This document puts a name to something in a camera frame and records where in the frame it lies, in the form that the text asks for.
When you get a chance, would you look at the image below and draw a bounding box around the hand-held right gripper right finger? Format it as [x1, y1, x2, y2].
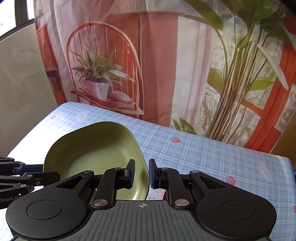
[149, 158, 232, 207]

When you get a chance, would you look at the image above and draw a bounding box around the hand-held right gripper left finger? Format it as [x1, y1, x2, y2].
[57, 159, 136, 208]

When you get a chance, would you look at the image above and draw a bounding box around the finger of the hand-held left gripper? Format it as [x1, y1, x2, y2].
[0, 171, 61, 193]
[0, 157, 44, 175]

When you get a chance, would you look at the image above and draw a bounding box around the green bowl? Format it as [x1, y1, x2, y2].
[43, 122, 149, 201]

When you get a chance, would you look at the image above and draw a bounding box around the blue checked tablecloth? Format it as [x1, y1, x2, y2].
[7, 102, 296, 241]

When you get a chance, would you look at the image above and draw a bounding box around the printed backdrop cloth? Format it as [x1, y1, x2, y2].
[33, 0, 296, 154]

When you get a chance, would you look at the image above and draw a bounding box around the window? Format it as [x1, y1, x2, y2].
[0, 0, 36, 38]

